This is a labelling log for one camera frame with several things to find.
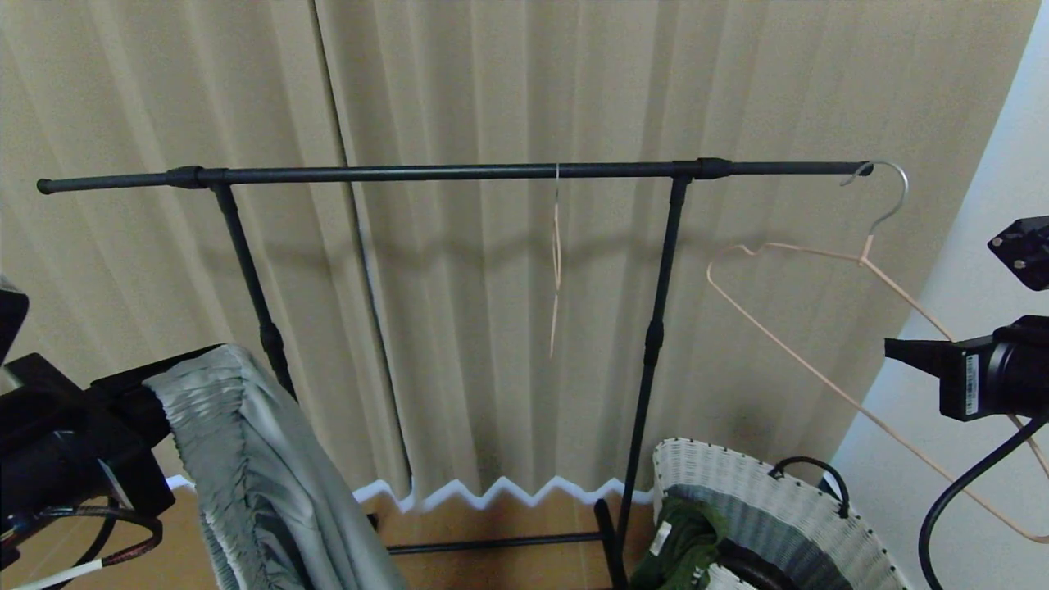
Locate pale grey shorts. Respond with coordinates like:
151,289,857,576
143,344,411,590

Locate white laundry basket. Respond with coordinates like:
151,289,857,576
652,437,913,590

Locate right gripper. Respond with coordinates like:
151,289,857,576
938,315,1049,424

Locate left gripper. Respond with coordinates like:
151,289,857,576
0,352,177,533

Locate pink clothes hanger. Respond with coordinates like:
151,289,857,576
548,164,564,360
706,159,1049,545

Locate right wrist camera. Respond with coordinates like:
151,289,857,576
987,215,1049,293

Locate black clothes rack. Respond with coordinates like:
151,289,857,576
36,157,874,590

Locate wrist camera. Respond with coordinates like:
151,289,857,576
987,215,1049,293
0,275,30,365

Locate green garment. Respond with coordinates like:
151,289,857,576
628,495,730,590

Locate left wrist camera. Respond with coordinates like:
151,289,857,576
0,275,30,365

